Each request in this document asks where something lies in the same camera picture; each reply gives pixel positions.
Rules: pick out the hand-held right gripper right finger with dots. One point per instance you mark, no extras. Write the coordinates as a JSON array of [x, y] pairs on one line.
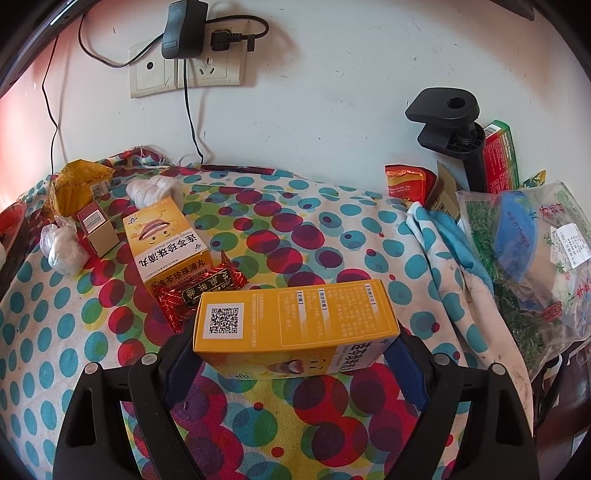
[[407, 374]]

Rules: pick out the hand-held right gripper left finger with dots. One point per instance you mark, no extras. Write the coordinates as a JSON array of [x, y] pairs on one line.
[[178, 374]]

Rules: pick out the red snack packet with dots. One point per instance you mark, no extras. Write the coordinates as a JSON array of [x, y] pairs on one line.
[[194, 290]]

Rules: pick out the yellow medicine box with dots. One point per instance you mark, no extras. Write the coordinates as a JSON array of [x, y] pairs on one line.
[[161, 240], [295, 318]]

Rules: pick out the small brown box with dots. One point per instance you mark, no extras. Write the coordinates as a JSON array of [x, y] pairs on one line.
[[99, 230]]

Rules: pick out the white plastic bag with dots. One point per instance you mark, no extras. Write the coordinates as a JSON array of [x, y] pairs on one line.
[[62, 251]]

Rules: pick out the white sock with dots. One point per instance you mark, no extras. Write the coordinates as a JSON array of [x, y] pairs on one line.
[[152, 191]]

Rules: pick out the colourful polka dot cloth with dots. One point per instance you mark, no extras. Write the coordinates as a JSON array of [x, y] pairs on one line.
[[314, 230]]

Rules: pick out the clear bag of green tea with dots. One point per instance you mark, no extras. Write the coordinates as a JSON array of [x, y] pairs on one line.
[[554, 277]]

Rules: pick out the brown cardboard box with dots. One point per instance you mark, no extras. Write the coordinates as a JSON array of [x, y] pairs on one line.
[[445, 194]]

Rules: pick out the red foil snack bag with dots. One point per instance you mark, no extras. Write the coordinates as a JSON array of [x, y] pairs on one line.
[[406, 182]]

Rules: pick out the yellow plastic bag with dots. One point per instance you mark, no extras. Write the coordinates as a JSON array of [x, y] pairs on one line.
[[76, 184]]

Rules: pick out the yellow green packet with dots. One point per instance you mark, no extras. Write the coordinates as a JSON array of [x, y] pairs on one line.
[[534, 179]]

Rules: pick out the green and red box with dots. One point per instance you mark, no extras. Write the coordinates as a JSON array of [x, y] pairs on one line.
[[501, 157]]

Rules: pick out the black power adapter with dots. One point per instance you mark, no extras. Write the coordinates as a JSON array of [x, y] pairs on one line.
[[182, 27]]

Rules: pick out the black clamp mount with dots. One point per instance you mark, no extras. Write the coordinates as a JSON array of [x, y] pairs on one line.
[[438, 108]]

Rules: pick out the white wall socket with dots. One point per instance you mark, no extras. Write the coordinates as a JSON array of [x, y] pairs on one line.
[[147, 76], [221, 69]]

